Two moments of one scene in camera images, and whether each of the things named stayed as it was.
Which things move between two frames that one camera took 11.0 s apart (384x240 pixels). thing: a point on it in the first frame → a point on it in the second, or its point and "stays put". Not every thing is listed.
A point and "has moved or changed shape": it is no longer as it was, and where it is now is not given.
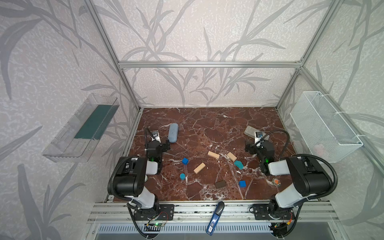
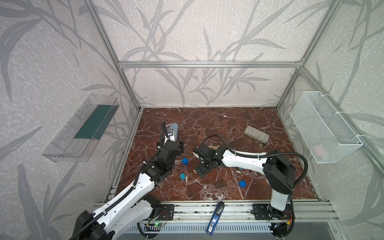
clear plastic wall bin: (78, 135) stays put
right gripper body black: (253, 147) → (201, 159)
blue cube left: (185, 161) stays put
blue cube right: (242, 184) stays put
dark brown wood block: (220, 184) stays put
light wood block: (213, 154) has moved or changed shape
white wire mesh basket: (327, 133) stays put
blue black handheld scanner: (215, 218) stays put
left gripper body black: (153, 144) → (173, 145)
